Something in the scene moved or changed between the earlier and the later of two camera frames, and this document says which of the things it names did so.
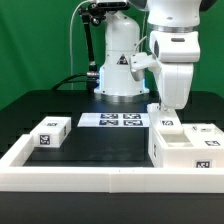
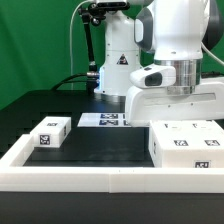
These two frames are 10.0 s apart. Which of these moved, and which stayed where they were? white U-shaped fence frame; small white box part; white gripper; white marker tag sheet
Moved: white gripper
Stayed: small white box part; white marker tag sheet; white U-shaped fence frame
